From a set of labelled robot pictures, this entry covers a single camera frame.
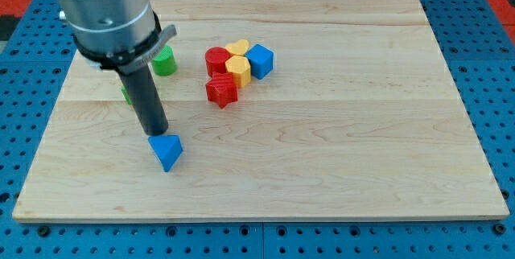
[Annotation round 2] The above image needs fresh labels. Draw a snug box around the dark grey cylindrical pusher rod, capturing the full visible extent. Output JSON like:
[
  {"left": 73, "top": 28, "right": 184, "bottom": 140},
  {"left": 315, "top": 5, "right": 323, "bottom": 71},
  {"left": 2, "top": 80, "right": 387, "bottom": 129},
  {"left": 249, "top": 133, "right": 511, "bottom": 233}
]
[{"left": 118, "top": 66, "right": 168, "bottom": 136}]

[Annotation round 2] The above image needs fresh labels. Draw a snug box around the black wrist clamp mount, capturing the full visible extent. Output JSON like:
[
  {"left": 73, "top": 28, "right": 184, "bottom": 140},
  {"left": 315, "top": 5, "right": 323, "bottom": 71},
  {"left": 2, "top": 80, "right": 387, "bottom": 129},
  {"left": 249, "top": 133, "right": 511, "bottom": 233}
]
[{"left": 59, "top": 10, "right": 177, "bottom": 75}]

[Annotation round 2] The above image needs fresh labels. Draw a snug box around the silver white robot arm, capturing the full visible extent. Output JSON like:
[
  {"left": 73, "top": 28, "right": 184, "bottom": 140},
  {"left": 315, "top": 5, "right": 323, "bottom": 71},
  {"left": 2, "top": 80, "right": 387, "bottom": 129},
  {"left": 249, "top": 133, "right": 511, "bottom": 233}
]
[{"left": 57, "top": 0, "right": 177, "bottom": 136}]

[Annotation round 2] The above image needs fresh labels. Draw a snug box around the red star block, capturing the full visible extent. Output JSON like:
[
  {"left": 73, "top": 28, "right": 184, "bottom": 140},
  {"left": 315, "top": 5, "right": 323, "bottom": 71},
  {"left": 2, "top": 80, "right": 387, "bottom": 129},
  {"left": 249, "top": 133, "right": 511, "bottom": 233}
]
[{"left": 205, "top": 72, "right": 238, "bottom": 109}]

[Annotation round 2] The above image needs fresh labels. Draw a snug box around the small green block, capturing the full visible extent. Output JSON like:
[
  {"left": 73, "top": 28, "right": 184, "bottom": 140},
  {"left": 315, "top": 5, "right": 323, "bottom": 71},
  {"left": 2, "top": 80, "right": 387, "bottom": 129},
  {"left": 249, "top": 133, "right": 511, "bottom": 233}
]
[{"left": 121, "top": 85, "right": 132, "bottom": 105}]

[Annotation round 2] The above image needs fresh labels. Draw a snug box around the green cylinder block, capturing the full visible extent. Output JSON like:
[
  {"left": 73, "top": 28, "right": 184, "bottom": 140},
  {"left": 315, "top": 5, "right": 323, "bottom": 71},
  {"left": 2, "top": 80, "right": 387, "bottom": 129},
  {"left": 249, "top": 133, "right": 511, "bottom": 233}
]
[{"left": 151, "top": 45, "right": 177, "bottom": 76}]

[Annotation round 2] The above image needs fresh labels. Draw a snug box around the blue triangle block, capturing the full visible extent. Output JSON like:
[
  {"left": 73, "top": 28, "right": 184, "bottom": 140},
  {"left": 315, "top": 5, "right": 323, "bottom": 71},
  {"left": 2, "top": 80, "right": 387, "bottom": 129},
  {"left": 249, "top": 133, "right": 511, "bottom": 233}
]
[{"left": 148, "top": 135, "right": 183, "bottom": 172}]

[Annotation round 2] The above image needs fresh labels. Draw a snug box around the red cylinder block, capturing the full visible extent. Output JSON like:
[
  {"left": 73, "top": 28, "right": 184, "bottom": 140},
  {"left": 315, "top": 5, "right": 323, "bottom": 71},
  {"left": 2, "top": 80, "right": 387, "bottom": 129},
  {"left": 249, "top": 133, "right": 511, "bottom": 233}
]
[{"left": 204, "top": 47, "right": 231, "bottom": 76}]

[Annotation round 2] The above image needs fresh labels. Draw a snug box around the yellow hexagon block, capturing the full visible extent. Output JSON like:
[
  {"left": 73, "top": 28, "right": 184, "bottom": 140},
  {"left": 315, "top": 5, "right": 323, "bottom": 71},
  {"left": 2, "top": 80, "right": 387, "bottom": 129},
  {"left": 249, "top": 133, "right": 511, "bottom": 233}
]
[{"left": 225, "top": 55, "right": 251, "bottom": 88}]

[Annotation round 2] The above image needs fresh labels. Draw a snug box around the yellow heart block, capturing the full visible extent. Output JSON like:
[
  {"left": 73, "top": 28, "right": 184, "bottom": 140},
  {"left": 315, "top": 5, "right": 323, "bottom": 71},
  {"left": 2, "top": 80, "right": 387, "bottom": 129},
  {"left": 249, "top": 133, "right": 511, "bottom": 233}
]
[{"left": 225, "top": 39, "right": 250, "bottom": 56}]

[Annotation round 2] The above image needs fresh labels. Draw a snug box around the blue cube block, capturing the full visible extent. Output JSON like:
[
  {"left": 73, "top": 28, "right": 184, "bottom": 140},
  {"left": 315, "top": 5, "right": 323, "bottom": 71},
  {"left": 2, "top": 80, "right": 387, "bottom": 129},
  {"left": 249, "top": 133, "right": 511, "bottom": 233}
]
[{"left": 245, "top": 44, "right": 274, "bottom": 80}]

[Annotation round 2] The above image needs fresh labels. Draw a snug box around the light wooden board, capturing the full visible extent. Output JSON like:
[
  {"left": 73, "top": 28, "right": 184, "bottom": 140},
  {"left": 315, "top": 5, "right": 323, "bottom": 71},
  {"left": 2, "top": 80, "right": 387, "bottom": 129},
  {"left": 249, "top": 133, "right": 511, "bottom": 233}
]
[{"left": 12, "top": 0, "right": 509, "bottom": 223}]

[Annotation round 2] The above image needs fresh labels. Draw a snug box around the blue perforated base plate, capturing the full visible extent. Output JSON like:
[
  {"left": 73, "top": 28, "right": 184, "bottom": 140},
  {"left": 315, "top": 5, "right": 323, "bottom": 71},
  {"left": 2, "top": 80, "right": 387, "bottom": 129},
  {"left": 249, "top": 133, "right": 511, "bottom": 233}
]
[{"left": 1, "top": 0, "right": 514, "bottom": 258}]

